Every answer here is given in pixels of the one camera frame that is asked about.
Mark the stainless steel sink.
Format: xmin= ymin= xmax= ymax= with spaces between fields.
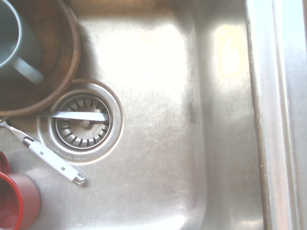
xmin=0 ymin=0 xmax=307 ymax=230

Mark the metal drain strainer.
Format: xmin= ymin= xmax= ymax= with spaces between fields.
xmin=37 ymin=80 xmax=125 ymax=164

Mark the brown wooden bowl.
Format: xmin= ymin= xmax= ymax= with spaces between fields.
xmin=0 ymin=0 xmax=81 ymax=117

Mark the red ceramic mug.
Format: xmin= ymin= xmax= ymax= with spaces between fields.
xmin=0 ymin=150 xmax=41 ymax=230

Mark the grey ceramic mug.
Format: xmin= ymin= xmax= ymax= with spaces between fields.
xmin=0 ymin=0 xmax=45 ymax=85

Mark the white-handled cutlery with dots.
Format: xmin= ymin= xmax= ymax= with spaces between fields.
xmin=0 ymin=118 xmax=87 ymax=187

